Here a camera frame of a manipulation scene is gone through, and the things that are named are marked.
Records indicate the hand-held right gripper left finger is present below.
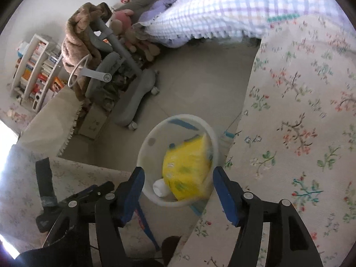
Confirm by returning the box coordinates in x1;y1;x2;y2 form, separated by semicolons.
95;166;146;267

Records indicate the brown fluffy blanket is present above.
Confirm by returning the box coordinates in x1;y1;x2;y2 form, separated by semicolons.
61;2;102;101

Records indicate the bed with plaid quilt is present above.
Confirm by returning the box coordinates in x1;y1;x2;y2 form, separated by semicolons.
133;0;342;48

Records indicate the white plastic waste bin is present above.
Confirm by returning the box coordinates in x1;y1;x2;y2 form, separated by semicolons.
136;114;222;208

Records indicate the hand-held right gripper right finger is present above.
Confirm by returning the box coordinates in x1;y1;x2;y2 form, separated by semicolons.
213;166;324;267

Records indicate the cardboard box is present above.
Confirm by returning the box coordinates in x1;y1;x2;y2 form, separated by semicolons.
78;103;109;140

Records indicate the grey wheeled chair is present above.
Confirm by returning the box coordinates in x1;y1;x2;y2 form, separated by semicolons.
68;2;160;131

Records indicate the beige fringed cloth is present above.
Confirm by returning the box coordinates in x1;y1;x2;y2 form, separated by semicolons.
17;87;85;158

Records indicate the yellow plastic bag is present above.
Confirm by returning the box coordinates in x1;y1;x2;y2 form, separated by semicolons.
162;133;214;201

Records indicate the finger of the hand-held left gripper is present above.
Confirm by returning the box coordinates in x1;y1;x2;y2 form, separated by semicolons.
36;181;115;245
35;157;58;210

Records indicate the white bookshelf with books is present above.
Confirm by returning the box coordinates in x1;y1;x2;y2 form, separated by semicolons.
11;33;67;109

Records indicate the pink plush toy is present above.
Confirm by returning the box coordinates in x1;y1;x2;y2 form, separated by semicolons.
124;28;162;62
108;9;134;38

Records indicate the small white plastic bottle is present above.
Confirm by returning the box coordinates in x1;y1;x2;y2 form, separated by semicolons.
153;178;170;198

